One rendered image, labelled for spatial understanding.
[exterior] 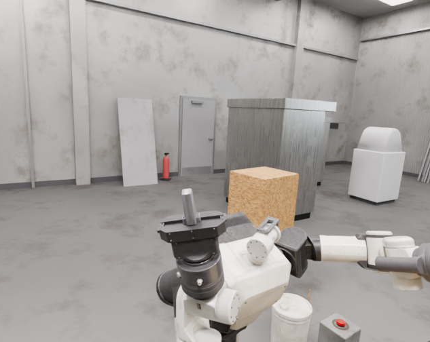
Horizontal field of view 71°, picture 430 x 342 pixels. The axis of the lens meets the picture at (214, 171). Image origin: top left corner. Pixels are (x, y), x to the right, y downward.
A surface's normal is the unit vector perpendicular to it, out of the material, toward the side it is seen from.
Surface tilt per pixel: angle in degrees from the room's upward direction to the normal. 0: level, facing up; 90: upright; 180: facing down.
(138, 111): 77
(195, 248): 102
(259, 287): 68
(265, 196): 90
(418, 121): 90
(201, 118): 90
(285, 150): 90
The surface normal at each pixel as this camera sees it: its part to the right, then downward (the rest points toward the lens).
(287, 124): 0.52, 0.19
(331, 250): -0.27, -0.15
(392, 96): -0.85, 0.06
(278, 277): 0.54, -0.19
